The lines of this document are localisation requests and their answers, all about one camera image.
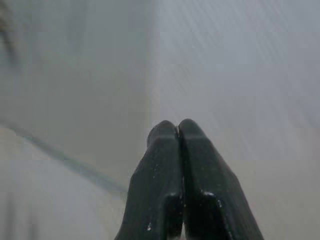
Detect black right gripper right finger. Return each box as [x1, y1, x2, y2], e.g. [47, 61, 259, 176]
[177, 118, 265, 240]

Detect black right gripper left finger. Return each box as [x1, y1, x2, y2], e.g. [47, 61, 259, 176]
[113, 120, 185, 240]

